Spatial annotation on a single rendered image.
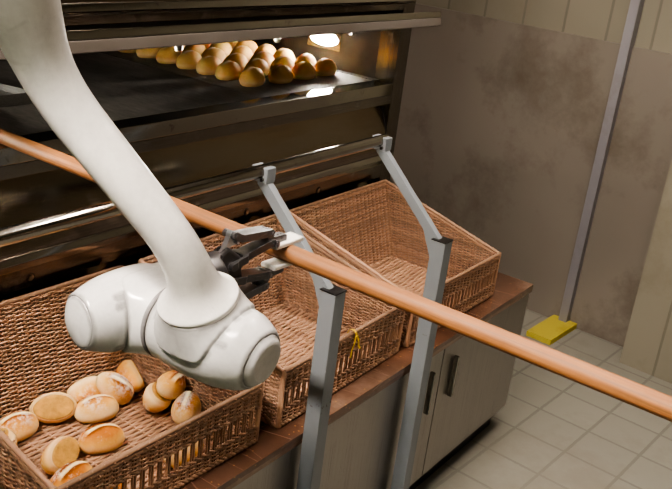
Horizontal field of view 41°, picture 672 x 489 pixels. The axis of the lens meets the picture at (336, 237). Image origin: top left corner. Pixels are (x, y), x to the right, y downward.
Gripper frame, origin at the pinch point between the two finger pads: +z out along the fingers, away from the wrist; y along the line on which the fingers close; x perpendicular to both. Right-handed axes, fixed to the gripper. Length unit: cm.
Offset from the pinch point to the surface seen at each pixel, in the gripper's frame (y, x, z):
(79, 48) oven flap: -22, -58, 5
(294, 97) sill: 0, -76, 97
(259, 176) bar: 3, -36, 36
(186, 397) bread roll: 54, -40, 22
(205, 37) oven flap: -22, -59, 40
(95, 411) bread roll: 56, -51, 6
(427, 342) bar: 52, -14, 85
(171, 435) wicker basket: 47, -23, 1
